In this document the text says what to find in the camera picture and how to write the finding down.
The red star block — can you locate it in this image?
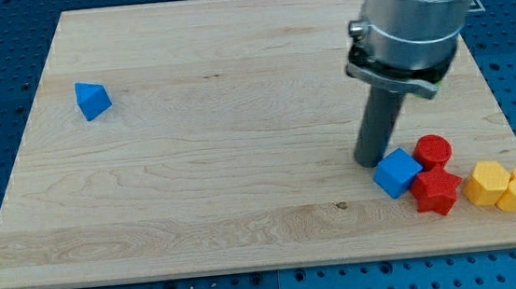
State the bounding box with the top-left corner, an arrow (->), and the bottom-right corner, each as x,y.
410,164 -> 463,216

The red cylinder block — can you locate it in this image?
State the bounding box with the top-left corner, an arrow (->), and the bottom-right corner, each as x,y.
412,134 -> 453,170

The light wooden board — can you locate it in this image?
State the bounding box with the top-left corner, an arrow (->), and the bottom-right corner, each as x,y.
0,0 -> 516,289

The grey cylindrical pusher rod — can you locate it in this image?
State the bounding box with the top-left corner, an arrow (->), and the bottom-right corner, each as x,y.
354,87 -> 405,168

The blue triangle block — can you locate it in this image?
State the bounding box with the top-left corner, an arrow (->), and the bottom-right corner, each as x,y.
74,82 -> 112,121

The blue cube block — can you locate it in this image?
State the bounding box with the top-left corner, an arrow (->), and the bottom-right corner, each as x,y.
373,148 -> 423,200

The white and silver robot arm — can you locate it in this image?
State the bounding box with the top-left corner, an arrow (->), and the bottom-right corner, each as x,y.
346,0 -> 471,99

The yellow hexagon block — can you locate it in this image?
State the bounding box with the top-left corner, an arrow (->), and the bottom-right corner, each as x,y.
463,160 -> 511,206

